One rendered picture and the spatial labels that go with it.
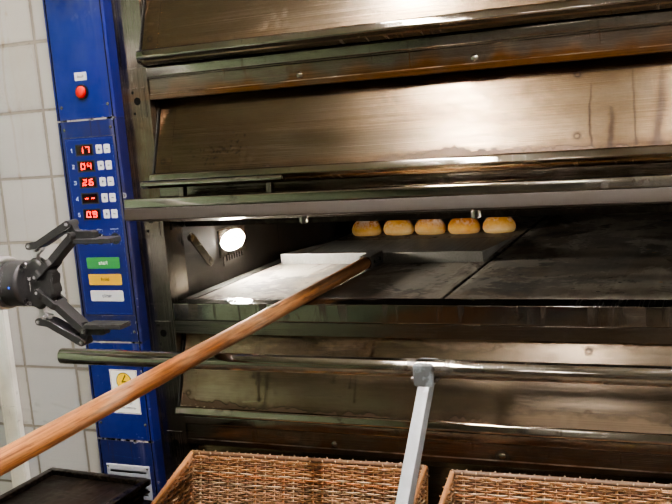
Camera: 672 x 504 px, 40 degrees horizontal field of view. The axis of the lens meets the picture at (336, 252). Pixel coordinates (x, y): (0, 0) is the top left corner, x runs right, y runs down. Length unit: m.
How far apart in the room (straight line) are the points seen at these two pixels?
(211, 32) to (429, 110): 0.49
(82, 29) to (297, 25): 0.50
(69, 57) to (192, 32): 0.30
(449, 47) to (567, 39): 0.22
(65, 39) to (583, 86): 1.11
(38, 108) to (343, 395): 0.96
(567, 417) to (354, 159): 0.64
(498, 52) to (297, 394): 0.82
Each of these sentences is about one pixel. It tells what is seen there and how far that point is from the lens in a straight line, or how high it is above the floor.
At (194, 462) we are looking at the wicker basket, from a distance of 2.13.
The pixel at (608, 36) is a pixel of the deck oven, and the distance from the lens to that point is 1.74.
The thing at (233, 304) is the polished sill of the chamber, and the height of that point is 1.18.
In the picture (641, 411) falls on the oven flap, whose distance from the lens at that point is 1.82.
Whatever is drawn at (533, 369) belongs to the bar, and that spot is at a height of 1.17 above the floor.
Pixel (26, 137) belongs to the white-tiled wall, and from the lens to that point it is 2.27.
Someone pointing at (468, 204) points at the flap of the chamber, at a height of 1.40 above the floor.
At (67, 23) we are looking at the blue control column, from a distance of 2.15.
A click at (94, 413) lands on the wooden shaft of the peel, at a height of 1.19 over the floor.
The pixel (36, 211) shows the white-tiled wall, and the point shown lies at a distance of 2.28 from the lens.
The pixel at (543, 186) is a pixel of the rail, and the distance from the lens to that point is 1.61.
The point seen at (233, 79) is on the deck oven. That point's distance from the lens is 1.96.
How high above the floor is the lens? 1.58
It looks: 9 degrees down
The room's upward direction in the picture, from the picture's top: 5 degrees counter-clockwise
